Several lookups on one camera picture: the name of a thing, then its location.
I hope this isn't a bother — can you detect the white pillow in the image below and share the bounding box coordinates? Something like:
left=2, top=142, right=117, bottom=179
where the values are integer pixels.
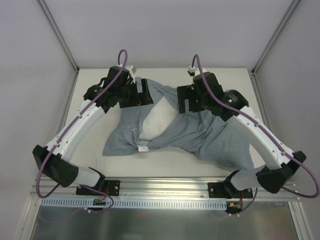
left=139, top=97, right=178, bottom=141

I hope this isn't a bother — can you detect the grey-blue pillowcase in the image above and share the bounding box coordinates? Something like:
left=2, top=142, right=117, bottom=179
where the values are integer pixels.
left=102, top=79, right=254, bottom=170

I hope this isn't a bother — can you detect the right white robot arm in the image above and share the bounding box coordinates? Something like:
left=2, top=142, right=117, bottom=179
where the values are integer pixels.
left=177, top=68, right=307, bottom=198

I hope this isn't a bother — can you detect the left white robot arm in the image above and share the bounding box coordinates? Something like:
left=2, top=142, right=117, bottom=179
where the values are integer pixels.
left=32, top=65, right=153, bottom=195

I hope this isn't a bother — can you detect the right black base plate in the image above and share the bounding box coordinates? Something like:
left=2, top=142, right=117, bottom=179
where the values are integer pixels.
left=207, top=182, right=253, bottom=199

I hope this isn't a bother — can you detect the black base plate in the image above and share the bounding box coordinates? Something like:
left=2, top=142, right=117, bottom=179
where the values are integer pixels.
left=207, top=182, right=253, bottom=199
left=75, top=179, right=121, bottom=197

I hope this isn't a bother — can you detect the aluminium mounting rail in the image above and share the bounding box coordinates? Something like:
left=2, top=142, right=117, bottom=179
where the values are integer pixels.
left=39, top=176, right=302, bottom=202

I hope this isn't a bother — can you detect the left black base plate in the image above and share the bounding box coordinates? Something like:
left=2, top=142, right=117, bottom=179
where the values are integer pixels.
left=75, top=179, right=121, bottom=197

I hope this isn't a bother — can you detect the left aluminium frame post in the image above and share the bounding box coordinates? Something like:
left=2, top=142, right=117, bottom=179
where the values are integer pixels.
left=37, top=0, right=80, bottom=74

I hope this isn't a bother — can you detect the white slotted cable duct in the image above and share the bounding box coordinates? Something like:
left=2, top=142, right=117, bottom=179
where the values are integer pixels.
left=41, top=197, right=227, bottom=211

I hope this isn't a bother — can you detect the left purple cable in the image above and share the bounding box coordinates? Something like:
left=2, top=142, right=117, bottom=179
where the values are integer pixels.
left=35, top=49, right=131, bottom=221

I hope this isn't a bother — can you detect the purple cable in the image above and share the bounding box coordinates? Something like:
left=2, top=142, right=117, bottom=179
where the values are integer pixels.
left=35, top=49, right=131, bottom=221
left=190, top=54, right=320, bottom=218

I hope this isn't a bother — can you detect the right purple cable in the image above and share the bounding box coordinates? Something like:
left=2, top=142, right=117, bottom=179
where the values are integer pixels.
left=190, top=54, right=320, bottom=218

